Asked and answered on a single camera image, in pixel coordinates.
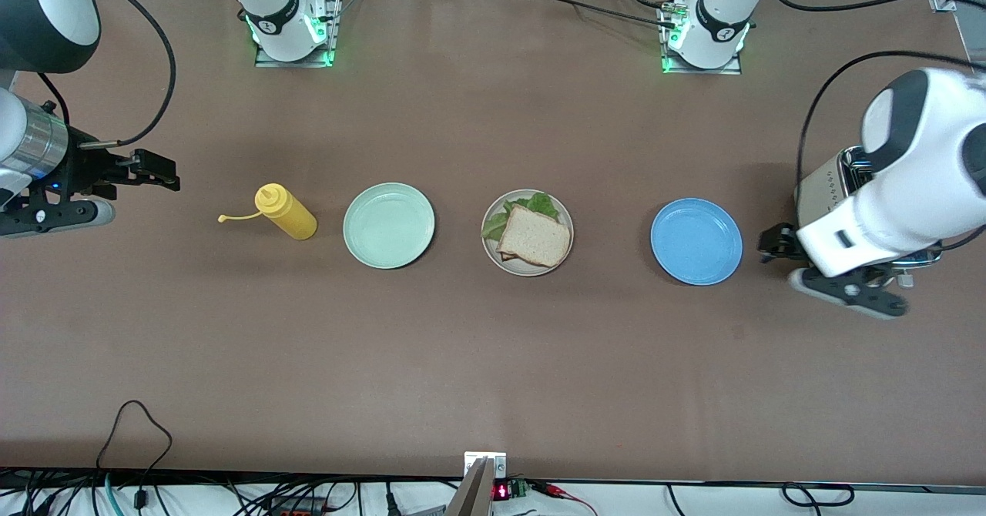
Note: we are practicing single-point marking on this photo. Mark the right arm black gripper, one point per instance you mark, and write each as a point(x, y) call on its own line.
point(86, 171)

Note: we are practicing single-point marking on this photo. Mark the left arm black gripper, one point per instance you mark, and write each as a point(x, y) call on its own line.
point(778, 243)

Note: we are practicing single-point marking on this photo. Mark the yellow squeeze bottle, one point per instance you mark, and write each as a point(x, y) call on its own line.
point(289, 216)

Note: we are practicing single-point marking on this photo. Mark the green lettuce leaf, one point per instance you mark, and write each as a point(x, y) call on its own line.
point(541, 205)

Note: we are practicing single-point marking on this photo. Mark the white bread slice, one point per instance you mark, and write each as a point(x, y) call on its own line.
point(506, 256)
point(535, 237)

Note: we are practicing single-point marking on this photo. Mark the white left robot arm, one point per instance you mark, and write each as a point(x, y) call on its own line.
point(917, 162)

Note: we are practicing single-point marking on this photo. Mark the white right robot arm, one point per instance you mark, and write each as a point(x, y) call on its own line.
point(277, 15)

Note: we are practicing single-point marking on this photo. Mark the blue plate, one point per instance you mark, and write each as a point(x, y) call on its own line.
point(696, 242)

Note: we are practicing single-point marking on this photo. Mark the mint green plate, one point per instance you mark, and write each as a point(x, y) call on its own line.
point(389, 226)

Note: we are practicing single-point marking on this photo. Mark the beige plate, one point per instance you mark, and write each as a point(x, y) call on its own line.
point(493, 258)

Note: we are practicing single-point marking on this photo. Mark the cream and chrome toaster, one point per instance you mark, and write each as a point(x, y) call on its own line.
point(824, 192)

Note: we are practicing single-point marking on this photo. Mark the red clip lead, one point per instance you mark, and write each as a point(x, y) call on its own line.
point(558, 491)

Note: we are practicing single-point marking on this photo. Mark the red display module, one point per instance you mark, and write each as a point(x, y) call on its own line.
point(502, 491)

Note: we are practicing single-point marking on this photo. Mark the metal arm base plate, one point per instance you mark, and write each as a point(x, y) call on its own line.
point(333, 8)
point(732, 70)

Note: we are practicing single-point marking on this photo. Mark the grey metal camera mast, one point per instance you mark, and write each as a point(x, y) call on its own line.
point(474, 493)

